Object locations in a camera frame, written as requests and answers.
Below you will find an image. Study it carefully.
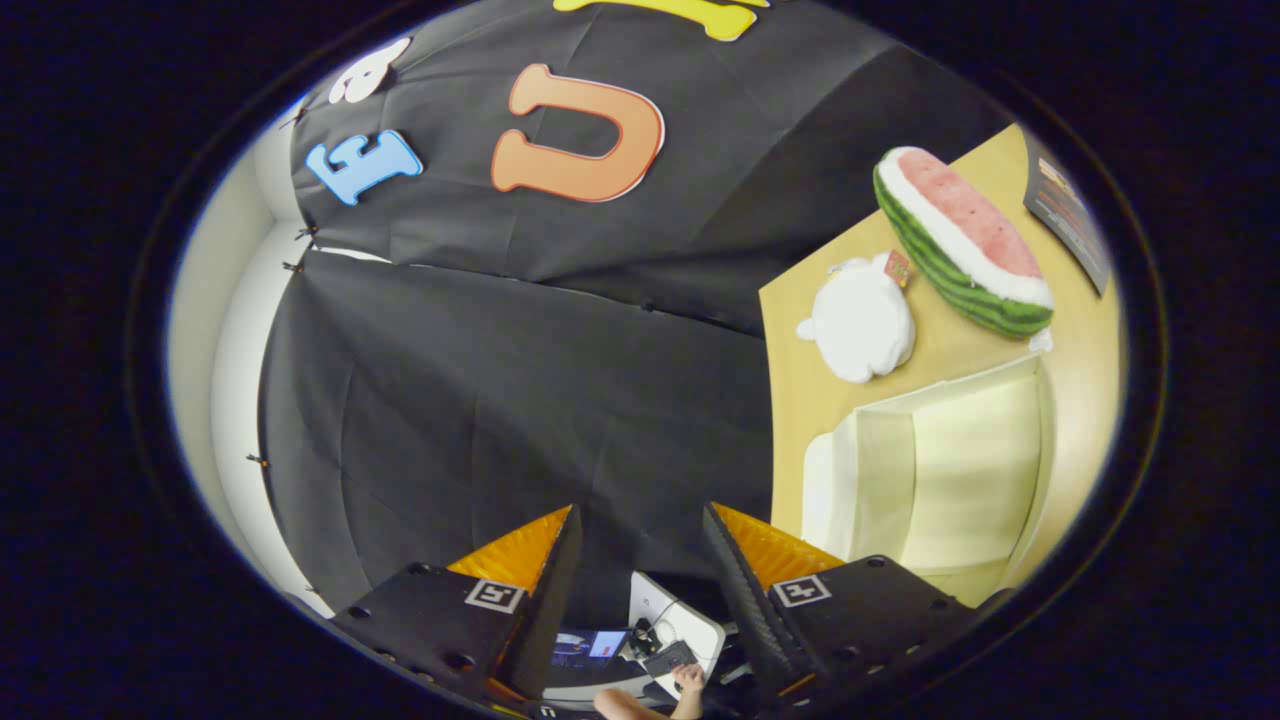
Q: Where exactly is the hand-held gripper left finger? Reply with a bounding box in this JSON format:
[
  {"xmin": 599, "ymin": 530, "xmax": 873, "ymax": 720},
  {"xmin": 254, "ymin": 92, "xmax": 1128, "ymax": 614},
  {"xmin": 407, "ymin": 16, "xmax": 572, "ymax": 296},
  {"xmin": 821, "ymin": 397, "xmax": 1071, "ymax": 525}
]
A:
[{"xmin": 328, "ymin": 504, "xmax": 584, "ymax": 713}]

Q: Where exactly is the black controller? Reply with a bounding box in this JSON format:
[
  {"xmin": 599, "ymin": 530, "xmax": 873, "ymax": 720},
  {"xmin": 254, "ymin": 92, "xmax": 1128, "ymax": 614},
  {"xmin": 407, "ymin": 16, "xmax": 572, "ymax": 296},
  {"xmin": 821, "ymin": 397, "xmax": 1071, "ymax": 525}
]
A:
[{"xmin": 643, "ymin": 640, "xmax": 701, "ymax": 681}]

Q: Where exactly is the black cover book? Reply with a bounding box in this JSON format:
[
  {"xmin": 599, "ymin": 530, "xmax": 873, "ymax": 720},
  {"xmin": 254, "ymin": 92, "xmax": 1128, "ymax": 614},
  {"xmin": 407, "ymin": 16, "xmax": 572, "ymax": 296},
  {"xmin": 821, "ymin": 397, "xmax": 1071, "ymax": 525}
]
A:
[{"xmin": 1022, "ymin": 130, "xmax": 1113, "ymax": 297}]

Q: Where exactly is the white plush toy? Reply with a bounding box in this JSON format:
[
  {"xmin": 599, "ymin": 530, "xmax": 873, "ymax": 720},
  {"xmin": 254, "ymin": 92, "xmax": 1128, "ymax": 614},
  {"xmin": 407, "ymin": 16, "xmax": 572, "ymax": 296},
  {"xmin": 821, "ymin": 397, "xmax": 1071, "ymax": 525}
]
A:
[{"xmin": 796, "ymin": 250, "xmax": 917, "ymax": 385}]

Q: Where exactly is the cream fabric storage box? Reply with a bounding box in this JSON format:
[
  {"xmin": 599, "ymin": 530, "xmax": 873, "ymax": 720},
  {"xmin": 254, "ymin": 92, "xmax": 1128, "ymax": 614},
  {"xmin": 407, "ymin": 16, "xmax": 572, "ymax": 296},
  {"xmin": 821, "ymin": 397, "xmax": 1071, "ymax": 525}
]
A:
[{"xmin": 800, "ymin": 352, "xmax": 1057, "ymax": 581}]

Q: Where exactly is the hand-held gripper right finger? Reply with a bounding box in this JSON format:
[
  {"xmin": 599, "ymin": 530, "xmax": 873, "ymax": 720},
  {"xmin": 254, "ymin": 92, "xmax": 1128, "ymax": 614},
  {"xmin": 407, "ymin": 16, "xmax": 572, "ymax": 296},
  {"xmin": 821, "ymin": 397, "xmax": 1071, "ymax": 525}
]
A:
[{"xmin": 700, "ymin": 502, "xmax": 981, "ymax": 706}]

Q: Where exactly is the laptop screen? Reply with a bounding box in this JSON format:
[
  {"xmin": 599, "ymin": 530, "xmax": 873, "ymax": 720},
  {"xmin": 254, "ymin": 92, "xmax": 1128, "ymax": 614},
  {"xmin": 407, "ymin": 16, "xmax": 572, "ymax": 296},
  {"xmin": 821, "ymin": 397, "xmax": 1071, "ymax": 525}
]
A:
[{"xmin": 548, "ymin": 628, "xmax": 629, "ymax": 671}]

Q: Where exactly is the watermelon slice plush toy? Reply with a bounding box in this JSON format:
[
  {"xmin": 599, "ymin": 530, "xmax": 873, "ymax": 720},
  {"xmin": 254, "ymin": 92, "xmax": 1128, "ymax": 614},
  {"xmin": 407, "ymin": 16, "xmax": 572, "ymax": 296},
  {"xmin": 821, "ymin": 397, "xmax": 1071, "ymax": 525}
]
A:
[{"xmin": 872, "ymin": 146, "xmax": 1056, "ymax": 339}]

